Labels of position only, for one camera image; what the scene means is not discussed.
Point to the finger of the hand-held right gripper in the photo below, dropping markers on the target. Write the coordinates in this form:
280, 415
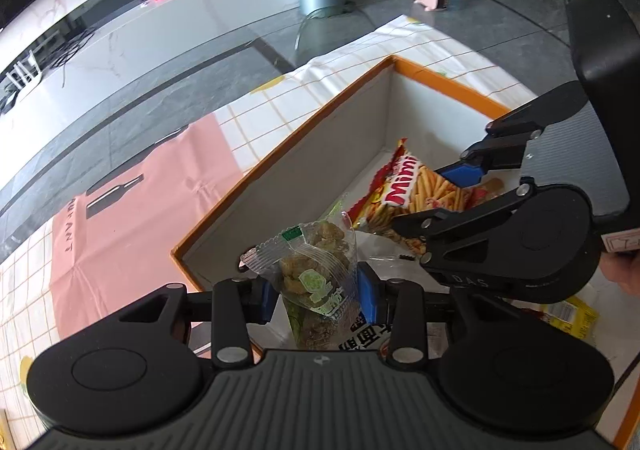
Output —
460, 174
450, 225

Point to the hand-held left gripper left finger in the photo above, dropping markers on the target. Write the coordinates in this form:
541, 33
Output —
265, 301

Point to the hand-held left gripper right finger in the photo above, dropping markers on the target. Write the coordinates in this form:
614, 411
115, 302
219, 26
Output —
367, 297

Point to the red yellow snack stick bag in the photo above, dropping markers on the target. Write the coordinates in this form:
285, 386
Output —
415, 185

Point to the clear packet of brown snacks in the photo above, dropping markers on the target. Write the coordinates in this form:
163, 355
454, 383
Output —
310, 275

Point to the orange cardboard box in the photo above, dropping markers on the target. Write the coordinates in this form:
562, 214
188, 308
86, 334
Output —
310, 169

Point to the person's right hand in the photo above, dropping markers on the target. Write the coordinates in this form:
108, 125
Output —
622, 272

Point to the pink tablecloth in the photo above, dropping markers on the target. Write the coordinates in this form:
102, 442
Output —
140, 230

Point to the white marble cabinet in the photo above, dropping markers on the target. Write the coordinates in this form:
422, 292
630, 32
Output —
125, 64

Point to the white router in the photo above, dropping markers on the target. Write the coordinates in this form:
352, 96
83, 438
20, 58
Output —
22, 74

